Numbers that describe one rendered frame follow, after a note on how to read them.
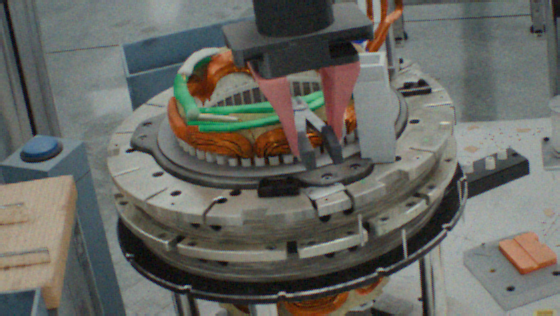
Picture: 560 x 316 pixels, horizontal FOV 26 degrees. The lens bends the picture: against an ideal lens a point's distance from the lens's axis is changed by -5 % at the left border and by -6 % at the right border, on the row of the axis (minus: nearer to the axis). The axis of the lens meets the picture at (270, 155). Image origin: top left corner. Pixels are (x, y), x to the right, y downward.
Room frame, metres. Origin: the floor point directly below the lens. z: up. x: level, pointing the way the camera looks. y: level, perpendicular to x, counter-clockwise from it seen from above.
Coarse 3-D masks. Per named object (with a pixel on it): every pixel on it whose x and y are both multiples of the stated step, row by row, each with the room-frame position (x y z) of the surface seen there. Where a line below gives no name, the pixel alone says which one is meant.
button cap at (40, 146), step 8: (40, 136) 1.22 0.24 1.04; (48, 136) 1.22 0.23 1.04; (32, 144) 1.20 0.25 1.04; (40, 144) 1.20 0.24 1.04; (48, 144) 1.20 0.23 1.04; (56, 144) 1.20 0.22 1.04; (24, 152) 1.19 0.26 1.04; (32, 152) 1.19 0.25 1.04; (40, 152) 1.18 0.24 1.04; (48, 152) 1.19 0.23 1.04
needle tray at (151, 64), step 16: (176, 32) 1.40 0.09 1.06; (192, 32) 1.41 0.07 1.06; (208, 32) 1.41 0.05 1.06; (128, 48) 1.40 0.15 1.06; (144, 48) 1.40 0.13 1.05; (160, 48) 1.40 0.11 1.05; (176, 48) 1.40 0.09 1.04; (192, 48) 1.41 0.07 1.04; (128, 64) 1.40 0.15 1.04; (144, 64) 1.40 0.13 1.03; (160, 64) 1.40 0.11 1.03; (176, 64) 1.40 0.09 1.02; (128, 80) 1.29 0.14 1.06; (144, 80) 1.29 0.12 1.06; (160, 80) 1.30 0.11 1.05; (144, 96) 1.29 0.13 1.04
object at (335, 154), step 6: (324, 126) 0.86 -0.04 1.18; (330, 126) 0.85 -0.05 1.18; (324, 132) 0.85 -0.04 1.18; (330, 132) 0.84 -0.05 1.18; (324, 138) 0.85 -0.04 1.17; (330, 138) 0.83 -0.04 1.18; (336, 138) 0.83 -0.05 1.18; (324, 144) 0.85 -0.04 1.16; (330, 144) 0.82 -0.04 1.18; (336, 144) 0.82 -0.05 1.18; (330, 150) 0.82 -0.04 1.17; (336, 150) 0.82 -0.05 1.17; (330, 156) 0.83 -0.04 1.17; (336, 156) 0.82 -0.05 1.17; (342, 156) 0.82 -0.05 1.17; (336, 162) 0.82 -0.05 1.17; (342, 162) 0.82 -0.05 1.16
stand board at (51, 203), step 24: (0, 192) 1.06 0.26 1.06; (24, 192) 1.05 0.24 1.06; (48, 192) 1.04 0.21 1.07; (72, 192) 1.05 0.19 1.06; (48, 216) 1.00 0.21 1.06; (72, 216) 1.02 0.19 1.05; (0, 240) 0.96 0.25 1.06; (24, 240) 0.96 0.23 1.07; (48, 240) 0.95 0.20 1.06; (48, 264) 0.91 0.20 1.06; (0, 288) 0.88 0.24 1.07; (48, 288) 0.87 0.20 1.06
